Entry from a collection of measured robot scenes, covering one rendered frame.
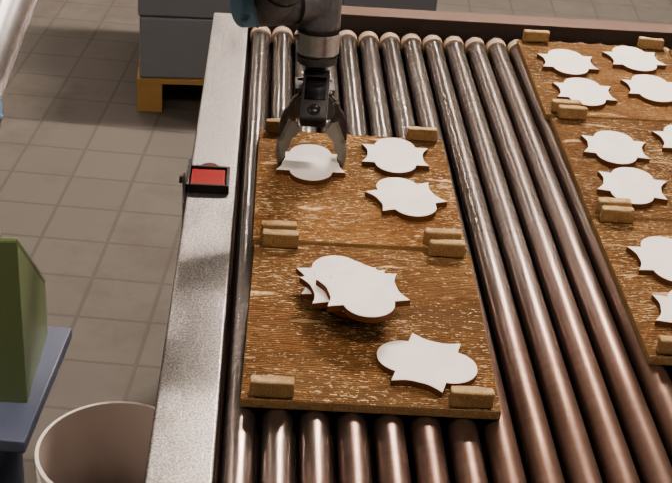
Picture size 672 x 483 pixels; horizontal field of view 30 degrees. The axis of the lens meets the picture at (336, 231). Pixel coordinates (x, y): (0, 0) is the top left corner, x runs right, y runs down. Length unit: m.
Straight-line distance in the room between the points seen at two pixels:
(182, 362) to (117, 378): 1.51
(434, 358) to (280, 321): 0.23
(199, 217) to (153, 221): 1.83
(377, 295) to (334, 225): 0.30
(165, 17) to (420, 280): 2.73
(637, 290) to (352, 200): 0.51
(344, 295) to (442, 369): 0.18
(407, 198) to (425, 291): 0.28
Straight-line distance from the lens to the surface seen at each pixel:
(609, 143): 2.48
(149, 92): 4.65
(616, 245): 2.14
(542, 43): 2.95
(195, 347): 1.81
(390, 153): 2.31
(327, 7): 2.15
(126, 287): 3.63
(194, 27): 4.56
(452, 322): 1.87
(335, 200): 2.16
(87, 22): 5.51
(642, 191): 2.32
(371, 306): 1.78
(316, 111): 2.13
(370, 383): 1.73
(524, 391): 1.78
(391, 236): 2.07
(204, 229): 2.09
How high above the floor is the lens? 1.97
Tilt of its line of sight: 30 degrees down
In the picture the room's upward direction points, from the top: 5 degrees clockwise
